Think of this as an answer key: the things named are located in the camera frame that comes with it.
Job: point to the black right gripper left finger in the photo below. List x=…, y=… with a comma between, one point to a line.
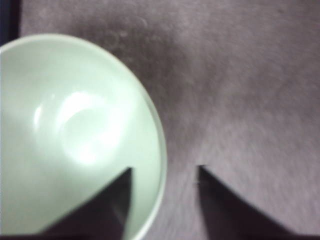
x=102, y=216

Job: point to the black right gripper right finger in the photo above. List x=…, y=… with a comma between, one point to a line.
x=228, y=217

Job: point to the light green bowl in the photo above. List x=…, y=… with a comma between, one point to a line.
x=72, y=121

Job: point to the dark blue tray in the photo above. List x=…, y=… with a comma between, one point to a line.
x=9, y=20

